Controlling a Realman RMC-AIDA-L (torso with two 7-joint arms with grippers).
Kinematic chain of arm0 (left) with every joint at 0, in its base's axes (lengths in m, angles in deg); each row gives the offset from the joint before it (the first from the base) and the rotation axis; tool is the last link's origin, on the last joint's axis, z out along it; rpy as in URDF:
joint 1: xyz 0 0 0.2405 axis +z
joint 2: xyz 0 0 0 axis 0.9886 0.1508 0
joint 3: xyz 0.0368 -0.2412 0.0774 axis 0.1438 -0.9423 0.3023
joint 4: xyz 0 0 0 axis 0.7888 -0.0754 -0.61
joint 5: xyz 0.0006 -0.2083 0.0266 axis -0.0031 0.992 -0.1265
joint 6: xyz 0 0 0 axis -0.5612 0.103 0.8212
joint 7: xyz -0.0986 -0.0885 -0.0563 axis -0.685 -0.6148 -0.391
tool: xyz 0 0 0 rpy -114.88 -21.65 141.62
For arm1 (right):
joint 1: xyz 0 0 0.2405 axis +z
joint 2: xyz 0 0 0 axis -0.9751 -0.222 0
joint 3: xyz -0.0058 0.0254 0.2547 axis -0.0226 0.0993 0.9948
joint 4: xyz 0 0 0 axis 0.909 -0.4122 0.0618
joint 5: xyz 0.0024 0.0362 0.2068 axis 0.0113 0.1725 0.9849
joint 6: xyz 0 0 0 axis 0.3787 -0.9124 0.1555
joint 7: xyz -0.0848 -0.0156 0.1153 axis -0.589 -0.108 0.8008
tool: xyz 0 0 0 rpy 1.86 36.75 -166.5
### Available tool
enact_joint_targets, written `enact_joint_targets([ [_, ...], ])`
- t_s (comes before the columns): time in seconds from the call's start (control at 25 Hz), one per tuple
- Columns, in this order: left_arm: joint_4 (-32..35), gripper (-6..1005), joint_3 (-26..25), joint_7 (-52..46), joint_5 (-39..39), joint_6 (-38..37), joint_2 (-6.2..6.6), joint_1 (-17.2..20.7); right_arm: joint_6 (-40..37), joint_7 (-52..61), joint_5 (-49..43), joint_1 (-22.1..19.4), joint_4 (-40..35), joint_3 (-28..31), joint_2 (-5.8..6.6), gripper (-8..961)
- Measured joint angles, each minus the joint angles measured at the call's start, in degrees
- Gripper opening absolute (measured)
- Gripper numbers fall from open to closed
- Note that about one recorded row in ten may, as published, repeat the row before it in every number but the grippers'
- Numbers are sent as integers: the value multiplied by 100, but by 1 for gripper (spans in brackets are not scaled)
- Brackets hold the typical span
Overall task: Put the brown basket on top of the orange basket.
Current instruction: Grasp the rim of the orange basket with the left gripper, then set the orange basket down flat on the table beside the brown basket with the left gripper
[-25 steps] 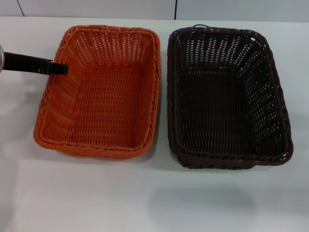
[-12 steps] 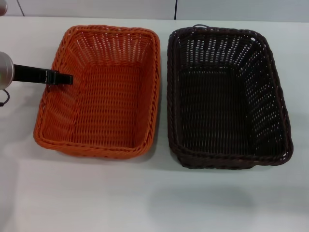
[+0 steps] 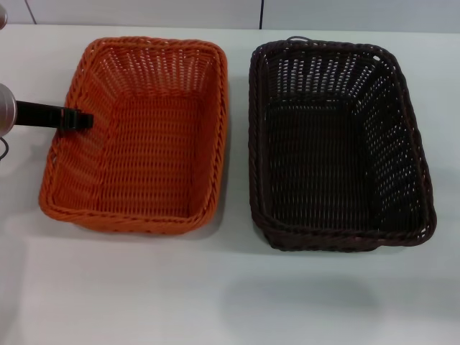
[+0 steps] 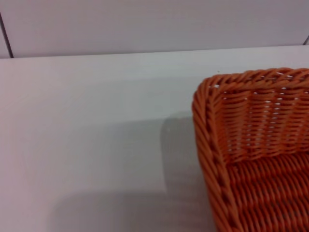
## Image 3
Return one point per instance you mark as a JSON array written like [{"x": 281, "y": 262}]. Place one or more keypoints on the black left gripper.
[{"x": 39, "y": 113}]

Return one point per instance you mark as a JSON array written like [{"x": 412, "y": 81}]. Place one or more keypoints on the orange woven basket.
[{"x": 154, "y": 151}]

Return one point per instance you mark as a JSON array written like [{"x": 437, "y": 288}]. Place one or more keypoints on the dark brown woven basket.
[{"x": 323, "y": 158}]

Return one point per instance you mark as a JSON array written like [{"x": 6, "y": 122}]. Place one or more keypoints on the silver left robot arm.
[{"x": 6, "y": 109}]

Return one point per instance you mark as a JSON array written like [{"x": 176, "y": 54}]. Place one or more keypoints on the black vertical wall strip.
[{"x": 262, "y": 14}]

